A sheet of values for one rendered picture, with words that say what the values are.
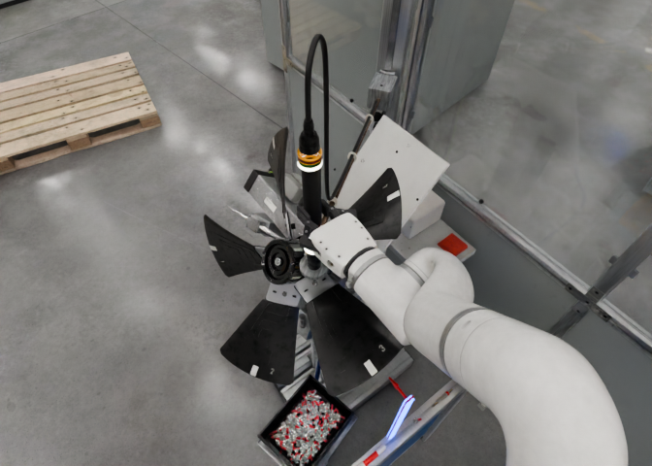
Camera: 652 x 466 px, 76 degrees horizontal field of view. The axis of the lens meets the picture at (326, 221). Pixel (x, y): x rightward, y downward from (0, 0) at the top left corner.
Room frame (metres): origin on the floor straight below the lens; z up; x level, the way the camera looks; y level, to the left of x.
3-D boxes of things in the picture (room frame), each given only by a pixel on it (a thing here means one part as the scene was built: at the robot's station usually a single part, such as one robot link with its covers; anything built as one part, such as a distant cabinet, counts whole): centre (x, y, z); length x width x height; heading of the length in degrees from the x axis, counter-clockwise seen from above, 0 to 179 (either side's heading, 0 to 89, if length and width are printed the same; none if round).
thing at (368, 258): (0.41, -0.07, 1.47); 0.09 x 0.03 x 0.08; 126
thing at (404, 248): (0.96, -0.35, 0.85); 0.36 x 0.24 x 0.03; 36
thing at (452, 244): (0.90, -0.47, 0.87); 0.08 x 0.08 x 0.02; 37
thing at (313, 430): (0.29, 0.05, 0.84); 0.19 x 0.14 x 0.05; 140
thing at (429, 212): (1.04, -0.33, 0.92); 0.17 x 0.16 x 0.11; 126
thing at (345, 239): (0.46, -0.04, 1.48); 0.11 x 0.10 x 0.07; 36
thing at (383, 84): (1.14, -0.18, 1.36); 0.10 x 0.07 x 0.09; 161
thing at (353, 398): (0.77, -0.06, 0.04); 0.62 x 0.45 x 0.08; 126
